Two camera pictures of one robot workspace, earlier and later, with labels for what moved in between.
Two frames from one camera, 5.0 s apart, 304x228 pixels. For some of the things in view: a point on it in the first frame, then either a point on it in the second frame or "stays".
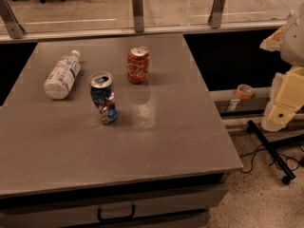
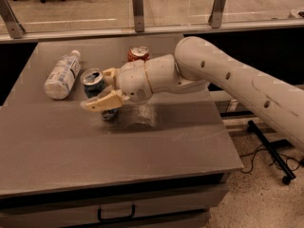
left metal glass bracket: (14, 29) stays
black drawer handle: (133, 212) stays
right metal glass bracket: (218, 8) stays
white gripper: (294, 42) -> (132, 80)
